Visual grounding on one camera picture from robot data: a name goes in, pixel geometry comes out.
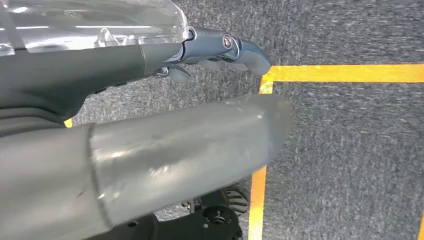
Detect yellow floor tape square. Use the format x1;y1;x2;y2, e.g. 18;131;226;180
247;63;424;240

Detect black robot foot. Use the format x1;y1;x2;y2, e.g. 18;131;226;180
84;187;250;240

